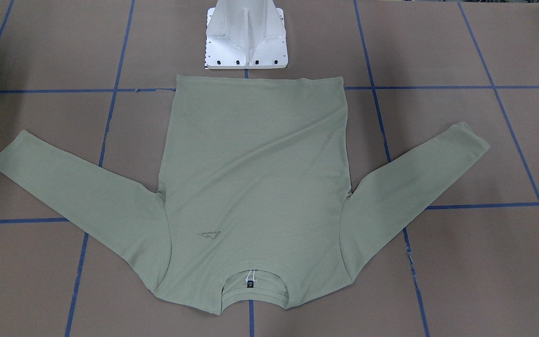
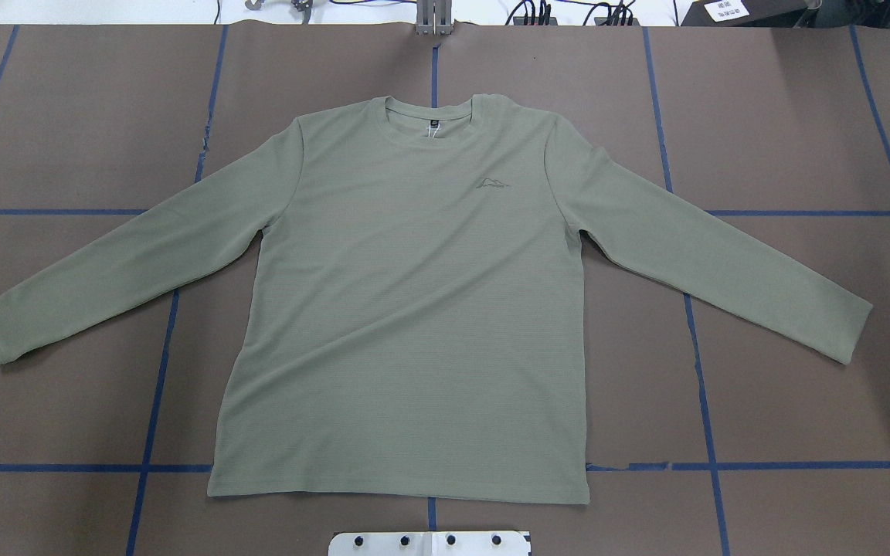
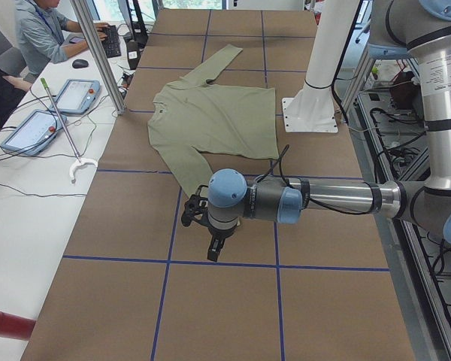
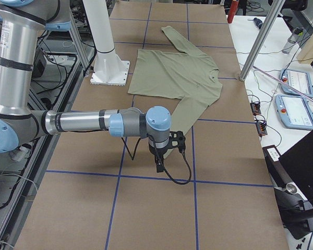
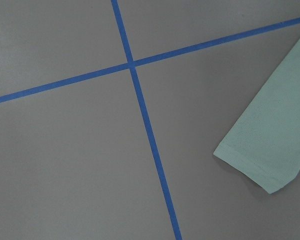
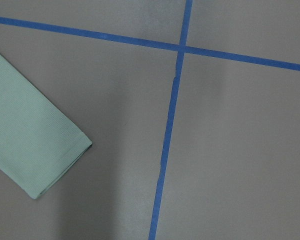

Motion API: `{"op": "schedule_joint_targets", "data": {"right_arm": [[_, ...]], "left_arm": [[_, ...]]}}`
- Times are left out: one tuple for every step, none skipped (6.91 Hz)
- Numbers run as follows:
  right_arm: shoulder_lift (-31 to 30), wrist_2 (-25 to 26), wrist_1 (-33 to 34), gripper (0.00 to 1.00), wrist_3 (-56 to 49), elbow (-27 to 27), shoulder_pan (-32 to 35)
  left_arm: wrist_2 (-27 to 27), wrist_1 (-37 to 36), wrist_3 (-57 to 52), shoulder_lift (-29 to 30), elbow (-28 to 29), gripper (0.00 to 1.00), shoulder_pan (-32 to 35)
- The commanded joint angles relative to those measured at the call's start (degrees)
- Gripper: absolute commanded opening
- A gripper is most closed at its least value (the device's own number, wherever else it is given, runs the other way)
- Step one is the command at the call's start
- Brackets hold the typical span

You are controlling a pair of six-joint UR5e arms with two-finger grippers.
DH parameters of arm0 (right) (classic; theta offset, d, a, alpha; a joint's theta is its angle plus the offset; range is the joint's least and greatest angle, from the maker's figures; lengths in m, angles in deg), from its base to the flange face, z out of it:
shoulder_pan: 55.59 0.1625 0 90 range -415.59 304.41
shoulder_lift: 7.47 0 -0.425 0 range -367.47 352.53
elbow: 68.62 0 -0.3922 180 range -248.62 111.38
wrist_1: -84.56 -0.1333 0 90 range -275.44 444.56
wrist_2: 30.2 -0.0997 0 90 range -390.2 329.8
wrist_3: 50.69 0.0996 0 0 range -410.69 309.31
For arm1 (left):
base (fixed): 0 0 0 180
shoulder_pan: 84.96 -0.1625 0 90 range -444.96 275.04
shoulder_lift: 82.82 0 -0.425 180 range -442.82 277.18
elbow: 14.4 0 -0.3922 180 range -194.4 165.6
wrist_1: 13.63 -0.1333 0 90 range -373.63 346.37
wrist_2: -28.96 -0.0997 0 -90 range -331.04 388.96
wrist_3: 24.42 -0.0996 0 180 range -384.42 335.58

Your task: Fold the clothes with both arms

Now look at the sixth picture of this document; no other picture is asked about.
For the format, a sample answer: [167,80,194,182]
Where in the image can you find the blue tape grid lines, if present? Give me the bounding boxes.
[0,0,300,240]

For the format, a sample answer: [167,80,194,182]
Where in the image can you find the light green long-sleeve shirt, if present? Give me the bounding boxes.
[0,54,92,199]

